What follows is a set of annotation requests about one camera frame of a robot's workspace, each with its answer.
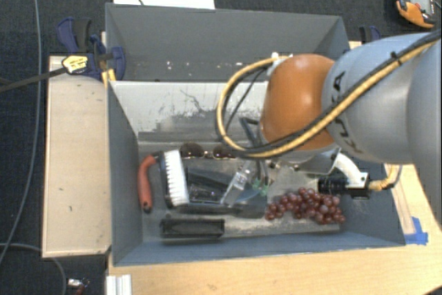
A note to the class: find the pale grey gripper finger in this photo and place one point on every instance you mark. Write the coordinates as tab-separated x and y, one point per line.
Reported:
238	184

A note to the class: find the black flat packet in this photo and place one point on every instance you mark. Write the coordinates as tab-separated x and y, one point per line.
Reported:
203	183

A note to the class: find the red toy grape bunch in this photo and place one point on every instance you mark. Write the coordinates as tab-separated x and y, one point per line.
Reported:
307	205

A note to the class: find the brown lens sunglasses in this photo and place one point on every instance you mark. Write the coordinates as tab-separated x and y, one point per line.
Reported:
191	150

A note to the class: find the dark green flat block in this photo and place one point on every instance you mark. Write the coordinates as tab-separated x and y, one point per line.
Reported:
191	227

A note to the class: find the grey metal bin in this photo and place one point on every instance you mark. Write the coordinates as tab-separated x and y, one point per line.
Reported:
179	45

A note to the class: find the pale wood board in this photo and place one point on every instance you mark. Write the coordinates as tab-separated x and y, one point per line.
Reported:
76	162

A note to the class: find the black cylinder on white bracket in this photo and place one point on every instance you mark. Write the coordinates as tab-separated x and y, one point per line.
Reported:
348	172

